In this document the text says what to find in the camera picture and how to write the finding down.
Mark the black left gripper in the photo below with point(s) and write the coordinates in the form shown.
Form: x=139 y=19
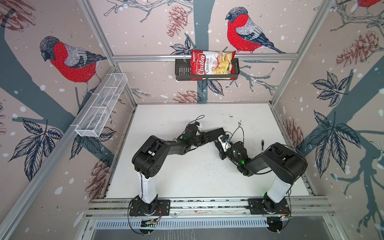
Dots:
x=204 y=138

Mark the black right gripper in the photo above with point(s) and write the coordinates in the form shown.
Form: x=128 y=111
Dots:
x=220 y=150

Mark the black network switch box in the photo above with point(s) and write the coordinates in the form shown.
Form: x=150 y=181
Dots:
x=213 y=135

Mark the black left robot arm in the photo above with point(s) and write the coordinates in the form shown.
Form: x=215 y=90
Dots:
x=151 y=156

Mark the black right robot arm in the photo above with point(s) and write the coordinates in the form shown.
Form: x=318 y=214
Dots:
x=287 y=165

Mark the red cassava chips bag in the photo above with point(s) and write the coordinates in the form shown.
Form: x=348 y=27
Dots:
x=212 y=63

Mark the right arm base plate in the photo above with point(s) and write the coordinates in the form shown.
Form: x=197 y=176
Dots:
x=259 y=206

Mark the black wall basket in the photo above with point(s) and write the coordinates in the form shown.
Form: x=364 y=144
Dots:
x=183 y=72

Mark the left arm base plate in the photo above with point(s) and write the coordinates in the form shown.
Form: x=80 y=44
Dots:
x=139 y=208

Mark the aluminium mounting rail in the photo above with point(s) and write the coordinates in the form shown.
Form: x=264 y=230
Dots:
x=211 y=207

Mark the white wire mesh shelf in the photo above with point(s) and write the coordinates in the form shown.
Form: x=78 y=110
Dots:
x=98 y=113

